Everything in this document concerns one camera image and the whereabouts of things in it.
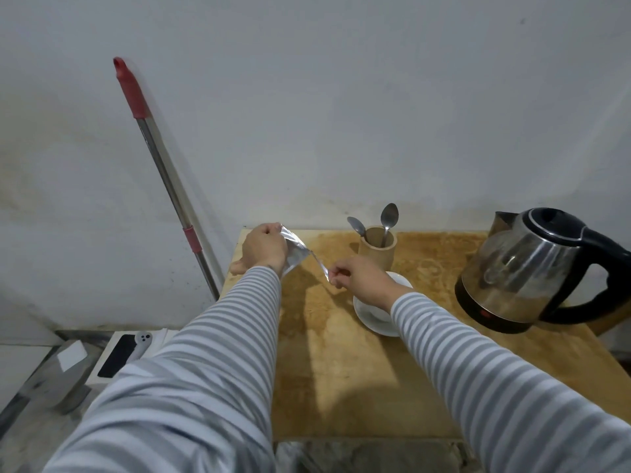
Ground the white saucer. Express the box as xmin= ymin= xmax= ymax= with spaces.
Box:
xmin=352 ymin=271 xmax=414 ymax=338

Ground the person's right forearm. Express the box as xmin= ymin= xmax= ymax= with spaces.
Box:
xmin=390 ymin=292 xmax=631 ymax=473

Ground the white box with phone picture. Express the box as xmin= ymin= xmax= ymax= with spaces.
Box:
xmin=85 ymin=330 xmax=179 ymax=388

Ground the grey box white label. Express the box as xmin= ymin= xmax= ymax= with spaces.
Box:
xmin=20 ymin=340 xmax=102 ymax=415

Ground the person's left forearm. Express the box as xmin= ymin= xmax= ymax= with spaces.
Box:
xmin=44 ymin=266 xmax=282 ymax=473

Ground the person's left hand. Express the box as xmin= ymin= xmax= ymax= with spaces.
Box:
xmin=229 ymin=222 xmax=289 ymax=278

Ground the large steel spoon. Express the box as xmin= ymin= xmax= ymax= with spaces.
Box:
xmin=380 ymin=203 xmax=399 ymax=248

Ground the silver foil sachet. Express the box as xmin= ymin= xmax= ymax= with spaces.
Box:
xmin=279 ymin=223 xmax=330 ymax=282

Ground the steel electric kettle black handle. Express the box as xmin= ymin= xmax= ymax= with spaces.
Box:
xmin=454 ymin=207 xmax=631 ymax=334

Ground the steel mop handle red grip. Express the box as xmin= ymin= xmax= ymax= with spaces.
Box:
xmin=113 ymin=57 xmax=221 ymax=302

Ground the person's right hand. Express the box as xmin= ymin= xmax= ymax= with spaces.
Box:
xmin=328 ymin=255 xmax=414 ymax=312

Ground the wooden cylindrical spoon holder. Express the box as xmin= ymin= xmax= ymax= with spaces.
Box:
xmin=358 ymin=226 xmax=397 ymax=273

